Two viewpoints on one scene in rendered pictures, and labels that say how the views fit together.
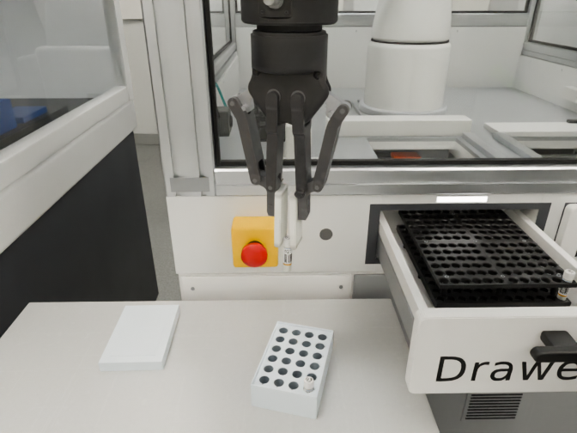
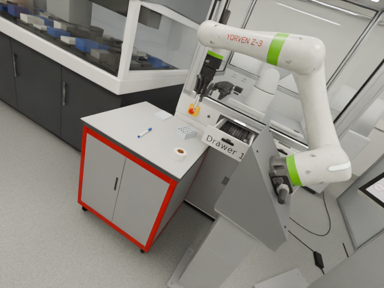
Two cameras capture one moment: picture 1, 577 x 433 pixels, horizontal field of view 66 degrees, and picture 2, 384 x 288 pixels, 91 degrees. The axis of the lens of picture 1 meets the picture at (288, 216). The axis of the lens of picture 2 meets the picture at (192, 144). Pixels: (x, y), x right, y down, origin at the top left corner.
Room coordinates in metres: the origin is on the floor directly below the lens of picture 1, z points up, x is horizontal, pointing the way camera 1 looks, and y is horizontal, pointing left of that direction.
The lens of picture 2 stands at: (-0.62, -0.34, 1.33)
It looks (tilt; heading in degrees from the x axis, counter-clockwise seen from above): 29 degrees down; 14
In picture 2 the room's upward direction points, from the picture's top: 23 degrees clockwise
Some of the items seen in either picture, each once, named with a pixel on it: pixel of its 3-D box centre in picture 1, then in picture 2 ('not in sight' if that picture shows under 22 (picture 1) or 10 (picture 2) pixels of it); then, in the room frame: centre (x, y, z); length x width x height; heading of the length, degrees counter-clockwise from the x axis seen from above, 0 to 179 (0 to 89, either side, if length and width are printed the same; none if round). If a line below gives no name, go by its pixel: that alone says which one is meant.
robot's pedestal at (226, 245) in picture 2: not in sight; (219, 248); (0.17, -0.53, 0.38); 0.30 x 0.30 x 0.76; 87
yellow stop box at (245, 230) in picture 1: (255, 242); (193, 110); (0.62, 0.05, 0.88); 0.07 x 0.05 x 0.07; 91
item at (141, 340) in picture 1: (142, 335); (163, 115); (0.53, 0.22, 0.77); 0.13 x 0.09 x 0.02; 2
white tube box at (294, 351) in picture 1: (294, 365); (186, 132); (0.45, -0.01, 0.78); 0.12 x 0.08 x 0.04; 166
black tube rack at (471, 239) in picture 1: (470, 259); (233, 134); (0.58, -0.28, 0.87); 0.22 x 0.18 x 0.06; 1
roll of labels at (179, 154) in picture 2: not in sight; (179, 154); (0.19, -0.10, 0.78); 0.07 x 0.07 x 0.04
